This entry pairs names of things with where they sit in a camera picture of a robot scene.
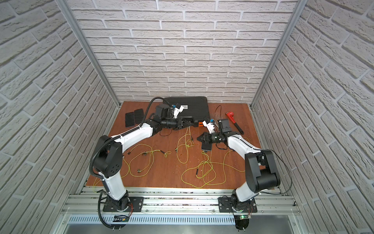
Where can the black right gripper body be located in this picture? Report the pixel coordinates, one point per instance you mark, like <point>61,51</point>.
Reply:
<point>213,138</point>

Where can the aluminium corner post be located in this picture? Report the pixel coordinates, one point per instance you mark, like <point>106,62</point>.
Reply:
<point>68,14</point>
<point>280,47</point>

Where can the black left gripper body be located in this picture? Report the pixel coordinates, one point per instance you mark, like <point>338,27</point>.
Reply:
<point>180,123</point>

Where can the black plastic tool case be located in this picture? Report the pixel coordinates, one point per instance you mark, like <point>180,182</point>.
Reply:
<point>195,110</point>

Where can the red and black tool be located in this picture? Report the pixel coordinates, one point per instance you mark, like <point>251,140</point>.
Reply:
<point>230,115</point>

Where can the black smartphone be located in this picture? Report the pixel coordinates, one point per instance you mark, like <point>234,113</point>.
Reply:
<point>138,116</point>

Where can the grey-edged large smartphone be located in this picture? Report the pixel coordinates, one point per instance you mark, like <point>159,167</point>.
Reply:
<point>206,146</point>

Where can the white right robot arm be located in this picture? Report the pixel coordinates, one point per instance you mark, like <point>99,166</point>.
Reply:
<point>261,171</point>

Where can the aluminium rail frame front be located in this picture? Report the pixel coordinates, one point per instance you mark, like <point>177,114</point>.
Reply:
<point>181,201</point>

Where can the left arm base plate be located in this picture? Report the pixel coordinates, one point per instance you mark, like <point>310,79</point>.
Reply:
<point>126,204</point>

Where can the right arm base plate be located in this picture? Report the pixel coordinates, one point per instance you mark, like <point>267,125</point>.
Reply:
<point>232,205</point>

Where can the purple-edged smartphone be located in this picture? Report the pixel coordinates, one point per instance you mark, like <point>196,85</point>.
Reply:
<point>129,119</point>

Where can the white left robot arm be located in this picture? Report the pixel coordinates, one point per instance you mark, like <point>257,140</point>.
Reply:
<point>106,161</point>

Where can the aluminium corner post right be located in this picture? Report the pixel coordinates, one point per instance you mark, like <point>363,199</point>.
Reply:
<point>280,47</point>

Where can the aluminium corner post left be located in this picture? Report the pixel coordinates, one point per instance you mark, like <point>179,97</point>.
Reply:
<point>68,14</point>

